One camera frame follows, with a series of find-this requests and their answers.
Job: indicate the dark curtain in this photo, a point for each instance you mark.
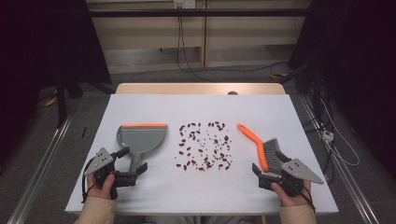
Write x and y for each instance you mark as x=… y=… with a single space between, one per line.
x=358 y=46
x=31 y=46

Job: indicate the red and green beans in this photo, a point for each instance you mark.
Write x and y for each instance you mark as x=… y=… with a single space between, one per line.
x=226 y=137

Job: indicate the orange brush with grey bristles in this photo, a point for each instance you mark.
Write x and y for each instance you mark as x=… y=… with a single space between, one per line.
x=253 y=137

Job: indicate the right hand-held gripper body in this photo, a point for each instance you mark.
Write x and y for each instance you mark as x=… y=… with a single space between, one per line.
x=300 y=172

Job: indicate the black metal crossbar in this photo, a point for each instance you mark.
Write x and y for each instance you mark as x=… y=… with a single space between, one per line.
x=140 y=13

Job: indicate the small black floor item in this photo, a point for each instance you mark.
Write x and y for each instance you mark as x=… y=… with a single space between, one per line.
x=83 y=132

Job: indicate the black metal stand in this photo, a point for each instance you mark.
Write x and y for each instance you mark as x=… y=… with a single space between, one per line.
x=317 y=93
x=61 y=105

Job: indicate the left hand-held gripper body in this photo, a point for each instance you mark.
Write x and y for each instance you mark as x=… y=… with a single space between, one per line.
x=101 y=160

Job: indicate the white table sheet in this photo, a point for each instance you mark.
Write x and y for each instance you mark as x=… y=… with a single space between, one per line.
x=155 y=109

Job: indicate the wooden table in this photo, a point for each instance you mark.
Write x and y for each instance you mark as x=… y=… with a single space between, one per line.
x=174 y=88

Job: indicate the white wall socket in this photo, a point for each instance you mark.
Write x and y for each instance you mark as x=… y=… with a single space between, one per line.
x=184 y=3

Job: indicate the yellow floor tape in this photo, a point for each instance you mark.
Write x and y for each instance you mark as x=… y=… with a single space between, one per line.
x=280 y=75
x=51 y=100

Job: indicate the grey dustpan with orange edge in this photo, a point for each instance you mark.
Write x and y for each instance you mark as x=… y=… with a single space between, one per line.
x=141 y=140

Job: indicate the metal floor rail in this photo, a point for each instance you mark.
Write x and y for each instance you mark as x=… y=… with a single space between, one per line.
x=37 y=177
x=348 y=183

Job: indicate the person's left hand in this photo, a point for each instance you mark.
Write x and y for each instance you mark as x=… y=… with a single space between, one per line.
x=101 y=192

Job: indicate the person's right hand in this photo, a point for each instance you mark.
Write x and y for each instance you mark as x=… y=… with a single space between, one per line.
x=294 y=200

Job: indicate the round table grommet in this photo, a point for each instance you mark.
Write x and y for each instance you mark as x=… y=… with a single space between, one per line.
x=233 y=93

